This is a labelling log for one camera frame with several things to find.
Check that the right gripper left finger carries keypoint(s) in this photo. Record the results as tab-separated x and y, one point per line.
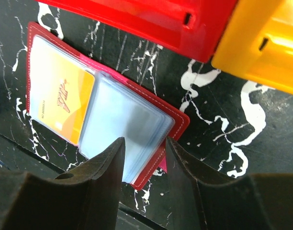
84	198

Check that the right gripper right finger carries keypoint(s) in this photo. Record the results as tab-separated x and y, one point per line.
205	199

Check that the red leather card holder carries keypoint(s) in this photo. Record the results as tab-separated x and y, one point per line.
118	107

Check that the gold VIP credit card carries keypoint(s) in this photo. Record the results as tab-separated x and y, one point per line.
60	91

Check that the yellow plastic bin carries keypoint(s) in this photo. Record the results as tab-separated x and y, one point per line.
257	44

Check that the red plastic bin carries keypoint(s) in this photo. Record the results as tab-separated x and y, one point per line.
191	28

